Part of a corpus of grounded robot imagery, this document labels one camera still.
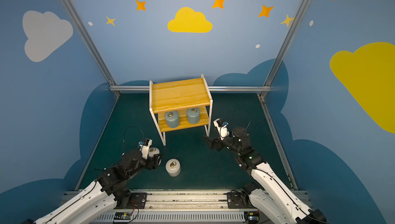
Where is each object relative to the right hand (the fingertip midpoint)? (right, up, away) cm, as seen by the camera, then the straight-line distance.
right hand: (213, 130), depth 76 cm
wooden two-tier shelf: (-17, +13, -4) cm, 22 cm away
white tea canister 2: (-20, -19, +2) cm, 28 cm away
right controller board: (+18, -41, -3) cm, 45 cm away
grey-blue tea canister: (-21, +6, +2) cm, 22 cm away
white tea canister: (-30, -10, 0) cm, 32 cm away
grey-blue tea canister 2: (-10, +8, +5) cm, 14 cm away
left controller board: (-44, -40, -5) cm, 59 cm away
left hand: (-30, -11, +3) cm, 32 cm away
